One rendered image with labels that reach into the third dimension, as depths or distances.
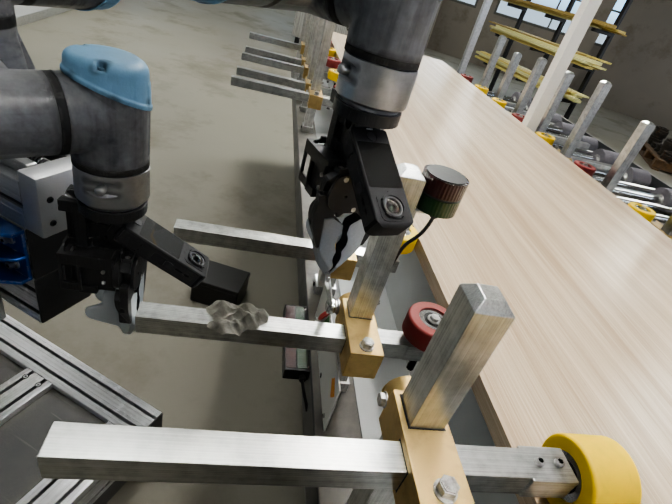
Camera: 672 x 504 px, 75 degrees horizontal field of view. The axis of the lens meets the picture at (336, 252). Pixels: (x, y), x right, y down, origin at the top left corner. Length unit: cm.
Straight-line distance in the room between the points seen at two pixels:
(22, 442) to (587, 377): 120
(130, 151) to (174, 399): 121
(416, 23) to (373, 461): 38
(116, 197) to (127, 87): 11
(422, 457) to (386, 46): 36
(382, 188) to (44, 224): 46
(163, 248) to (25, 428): 88
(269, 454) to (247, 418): 118
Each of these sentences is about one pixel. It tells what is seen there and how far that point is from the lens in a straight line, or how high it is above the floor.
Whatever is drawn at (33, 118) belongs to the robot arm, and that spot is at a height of 113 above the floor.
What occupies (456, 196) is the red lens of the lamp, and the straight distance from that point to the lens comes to 57.
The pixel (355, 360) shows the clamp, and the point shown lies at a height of 86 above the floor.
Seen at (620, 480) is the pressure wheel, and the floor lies 97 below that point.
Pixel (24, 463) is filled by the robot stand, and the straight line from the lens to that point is 131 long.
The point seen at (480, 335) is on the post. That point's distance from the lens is 36.
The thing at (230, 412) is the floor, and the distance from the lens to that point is 159.
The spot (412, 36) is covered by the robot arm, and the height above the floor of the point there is 126.
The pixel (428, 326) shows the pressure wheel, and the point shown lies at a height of 90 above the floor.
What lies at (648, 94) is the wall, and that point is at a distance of 1202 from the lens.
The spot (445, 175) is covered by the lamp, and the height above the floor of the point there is 111.
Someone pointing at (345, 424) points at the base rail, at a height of 70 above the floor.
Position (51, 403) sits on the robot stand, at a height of 21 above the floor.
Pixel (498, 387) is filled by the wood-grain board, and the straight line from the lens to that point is 64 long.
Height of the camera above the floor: 130
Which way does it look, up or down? 33 degrees down
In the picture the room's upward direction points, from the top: 17 degrees clockwise
